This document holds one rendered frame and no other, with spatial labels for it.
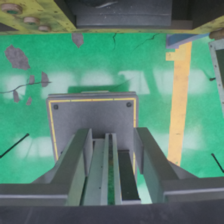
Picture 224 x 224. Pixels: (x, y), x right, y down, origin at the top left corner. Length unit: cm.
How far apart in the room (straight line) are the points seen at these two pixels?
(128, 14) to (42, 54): 103
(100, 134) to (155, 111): 62
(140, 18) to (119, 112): 69
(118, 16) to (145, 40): 81
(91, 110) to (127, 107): 28
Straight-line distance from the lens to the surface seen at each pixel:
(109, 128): 123
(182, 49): 161
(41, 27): 75
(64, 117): 125
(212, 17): 73
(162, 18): 77
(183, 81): 163
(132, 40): 150
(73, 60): 151
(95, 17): 74
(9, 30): 88
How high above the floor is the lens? 147
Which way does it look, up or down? 75 degrees down
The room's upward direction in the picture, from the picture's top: 177 degrees clockwise
